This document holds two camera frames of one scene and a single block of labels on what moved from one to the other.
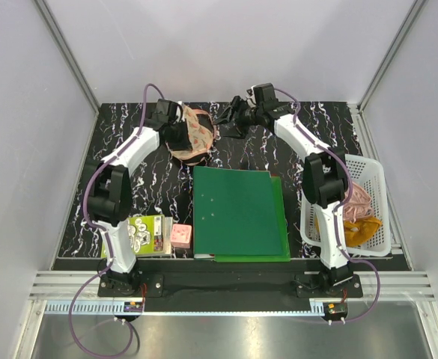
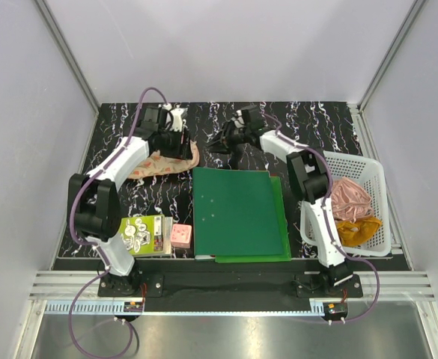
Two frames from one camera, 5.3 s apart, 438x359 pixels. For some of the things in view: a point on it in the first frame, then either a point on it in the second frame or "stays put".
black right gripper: (239, 131) → (224, 144)
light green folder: (286, 257) stays put
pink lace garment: (358, 205) stays put
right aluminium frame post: (414, 12) stays put
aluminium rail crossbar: (396, 286) stays put
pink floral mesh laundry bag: (201, 136) → (156, 164)
